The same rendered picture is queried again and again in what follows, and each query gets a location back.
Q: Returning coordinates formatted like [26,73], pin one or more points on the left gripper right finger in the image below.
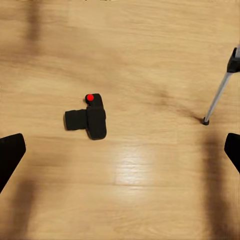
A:
[232,149]

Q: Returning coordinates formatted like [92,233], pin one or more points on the camera tripod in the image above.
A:
[232,67]

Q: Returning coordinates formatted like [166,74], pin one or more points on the digital camera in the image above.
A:
[93,118]

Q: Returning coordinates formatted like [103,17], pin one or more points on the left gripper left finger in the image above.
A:
[12,150]

